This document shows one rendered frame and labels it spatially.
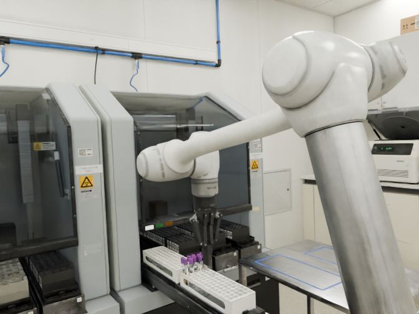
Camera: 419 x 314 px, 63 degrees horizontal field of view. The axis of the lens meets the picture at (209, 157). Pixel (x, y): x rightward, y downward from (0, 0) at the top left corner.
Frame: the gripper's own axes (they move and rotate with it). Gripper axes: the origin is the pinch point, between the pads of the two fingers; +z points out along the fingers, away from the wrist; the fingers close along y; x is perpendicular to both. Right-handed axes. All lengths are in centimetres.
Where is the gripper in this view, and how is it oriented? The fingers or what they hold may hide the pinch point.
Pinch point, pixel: (207, 254)
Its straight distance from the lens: 120.2
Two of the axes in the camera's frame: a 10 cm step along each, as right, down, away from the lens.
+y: 8.2, -0.6, 5.8
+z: 0.4, 10.0, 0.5
